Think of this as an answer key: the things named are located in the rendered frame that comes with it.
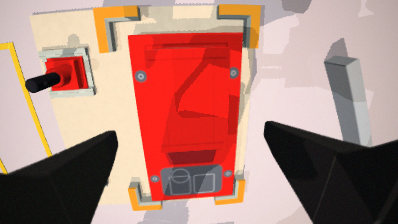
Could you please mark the grey rectangular post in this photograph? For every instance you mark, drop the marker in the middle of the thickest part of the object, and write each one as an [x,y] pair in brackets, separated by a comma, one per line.
[347,85]

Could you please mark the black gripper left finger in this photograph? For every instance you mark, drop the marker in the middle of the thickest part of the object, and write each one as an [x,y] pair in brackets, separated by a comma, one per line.
[64,188]

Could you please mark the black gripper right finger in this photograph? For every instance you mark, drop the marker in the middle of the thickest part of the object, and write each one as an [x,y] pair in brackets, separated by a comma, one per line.
[337,182]

